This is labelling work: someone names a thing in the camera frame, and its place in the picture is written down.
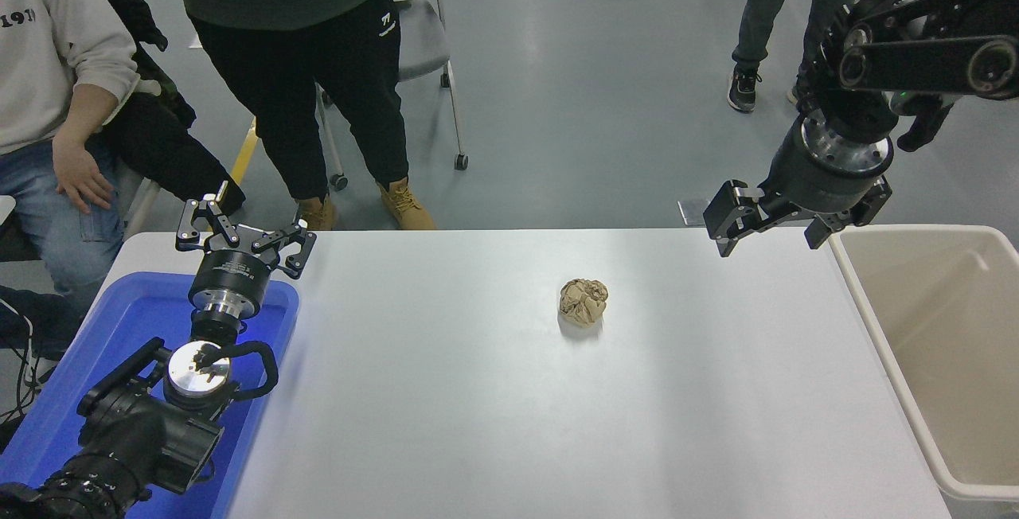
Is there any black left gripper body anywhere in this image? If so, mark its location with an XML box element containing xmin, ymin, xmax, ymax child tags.
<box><xmin>188</xmin><ymin>248</ymin><xmax>273</xmax><ymax>310</ymax></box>

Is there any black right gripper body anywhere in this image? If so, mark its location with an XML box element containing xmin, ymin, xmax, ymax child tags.
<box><xmin>760</xmin><ymin>125</ymin><xmax>892</xmax><ymax>214</ymax></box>

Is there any seated person's left hand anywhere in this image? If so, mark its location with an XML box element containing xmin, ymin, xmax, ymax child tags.
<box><xmin>53</xmin><ymin>137</ymin><xmax>115</xmax><ymax>214</ymax></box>

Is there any black jacket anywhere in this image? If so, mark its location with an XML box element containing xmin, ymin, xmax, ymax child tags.
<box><xmin>64</xmin><ymin>0</ymin><xmax>248</xmax><ymax>217</ymax></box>

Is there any blue plastic tray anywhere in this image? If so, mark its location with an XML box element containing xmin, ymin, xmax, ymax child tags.
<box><xmin>0</xmin><ymin>271</ymin><xmax>300</xmax><ymax>519</ymax></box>

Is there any large pale bin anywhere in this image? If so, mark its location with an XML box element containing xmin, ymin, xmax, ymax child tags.
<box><xmin>828</xmin><ymin>224</ymin><xmax>1019</xmax><ymax>519</ymax></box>

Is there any crumpled tan paper ball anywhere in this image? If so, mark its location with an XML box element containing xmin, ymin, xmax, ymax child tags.
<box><xmin>559</xmin><ymin>278</ymin><xmax>609</xmax><ymax>327</ymax></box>

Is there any standing person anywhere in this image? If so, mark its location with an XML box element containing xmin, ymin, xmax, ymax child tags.
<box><xmin>131</xmin><ymin>0</ymin><xmax>437</xmax><ymax>231</ymax></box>

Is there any seated person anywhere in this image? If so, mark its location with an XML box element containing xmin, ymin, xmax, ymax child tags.
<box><xmin>0</xmin><ymin>0</ymin><xmax>143</xmax><ymax>313</ymax></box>

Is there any grey office chair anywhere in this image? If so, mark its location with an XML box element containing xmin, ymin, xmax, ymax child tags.
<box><xmin>318</xmin><ymin>0</ymin><xmax>470</xmax><ymax>189</ymax></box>

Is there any grey chair frame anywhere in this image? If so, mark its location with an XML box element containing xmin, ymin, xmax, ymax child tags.
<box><xmin>123</xmin><ymin>178</ymin><xmax>164</xmax><ymax>237</ymax></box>

